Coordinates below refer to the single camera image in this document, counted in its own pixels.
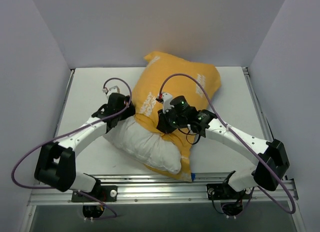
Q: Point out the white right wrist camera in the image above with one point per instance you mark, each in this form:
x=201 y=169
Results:
x=165 y=99

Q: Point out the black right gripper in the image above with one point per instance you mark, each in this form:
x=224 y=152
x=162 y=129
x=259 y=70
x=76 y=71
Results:
x=163 y=122

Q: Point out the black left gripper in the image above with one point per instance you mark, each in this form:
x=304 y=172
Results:
x=127 y=107

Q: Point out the blue pillowcase inner flap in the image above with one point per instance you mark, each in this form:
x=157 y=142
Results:
x=193 y=176

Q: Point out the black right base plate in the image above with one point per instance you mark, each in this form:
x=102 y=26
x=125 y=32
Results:
x=219 y=191

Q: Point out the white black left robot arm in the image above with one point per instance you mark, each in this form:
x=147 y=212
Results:
x=56 y=165

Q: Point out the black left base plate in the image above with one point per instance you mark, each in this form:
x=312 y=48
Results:
x=107 y=193

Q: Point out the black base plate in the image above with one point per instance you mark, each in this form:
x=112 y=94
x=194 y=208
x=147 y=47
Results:
x=219 y=191
x=107 y=193

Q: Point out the yellow printed pillowcase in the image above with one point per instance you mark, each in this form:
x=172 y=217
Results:
x=198 y=82

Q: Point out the white pillow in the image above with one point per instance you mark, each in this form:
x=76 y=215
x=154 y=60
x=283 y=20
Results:
x=144 y=146

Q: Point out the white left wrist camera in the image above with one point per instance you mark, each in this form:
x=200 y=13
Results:
x=109 y=91

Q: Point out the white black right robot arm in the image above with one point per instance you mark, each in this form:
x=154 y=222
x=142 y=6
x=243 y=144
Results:
x=269 y=160

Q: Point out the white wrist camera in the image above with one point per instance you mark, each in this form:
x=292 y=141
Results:
x=109 y=91
x=165 y=99

